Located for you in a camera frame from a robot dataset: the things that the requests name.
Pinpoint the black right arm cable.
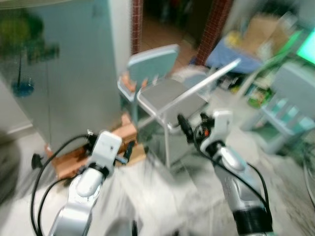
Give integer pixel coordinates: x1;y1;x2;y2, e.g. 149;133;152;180
192;133;271;222

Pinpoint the green printed packet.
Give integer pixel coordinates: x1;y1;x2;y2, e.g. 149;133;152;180
246;84;271;109

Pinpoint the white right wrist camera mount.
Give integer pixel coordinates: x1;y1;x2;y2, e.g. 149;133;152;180
199;110;233;154

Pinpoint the glowing green screen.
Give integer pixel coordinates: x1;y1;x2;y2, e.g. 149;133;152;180
295;29;315;65

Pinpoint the wooden fridge base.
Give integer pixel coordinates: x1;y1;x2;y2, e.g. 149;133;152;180
46;114;147;180

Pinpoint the narrow red brick edge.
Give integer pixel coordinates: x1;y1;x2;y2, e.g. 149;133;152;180
130;0;144;55

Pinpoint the black curved plastic piece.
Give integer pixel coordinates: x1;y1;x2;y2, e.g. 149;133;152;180
31;154;43;169

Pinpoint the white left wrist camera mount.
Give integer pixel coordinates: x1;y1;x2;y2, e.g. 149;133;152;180
90;130;123;170

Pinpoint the light blue plastic chair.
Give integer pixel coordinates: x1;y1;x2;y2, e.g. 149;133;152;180
117;44;181;126

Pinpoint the wide red brick pillar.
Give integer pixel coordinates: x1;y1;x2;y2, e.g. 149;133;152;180
196;0;233;65

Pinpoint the teal slatted plastic chair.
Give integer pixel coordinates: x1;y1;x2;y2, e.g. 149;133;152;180
258;61;315;154

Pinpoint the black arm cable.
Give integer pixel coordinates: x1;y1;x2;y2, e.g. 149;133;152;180
30;134;92;236
192;133;271;222

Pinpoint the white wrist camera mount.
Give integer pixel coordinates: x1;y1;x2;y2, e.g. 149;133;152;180
199;110;233;154
90;130;123;170

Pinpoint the blue cloth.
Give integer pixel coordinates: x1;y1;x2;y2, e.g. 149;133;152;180
206;38;266;74

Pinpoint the grey fridge with flower print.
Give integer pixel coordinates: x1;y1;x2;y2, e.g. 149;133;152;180
0;0;132;150

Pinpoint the brown cardboard box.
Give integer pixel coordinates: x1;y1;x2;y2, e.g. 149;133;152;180
240;14;292;56

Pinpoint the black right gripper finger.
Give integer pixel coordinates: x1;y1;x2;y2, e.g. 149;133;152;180
177;114;195;145

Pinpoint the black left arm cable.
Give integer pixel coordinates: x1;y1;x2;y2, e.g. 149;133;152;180
30;134;92;236

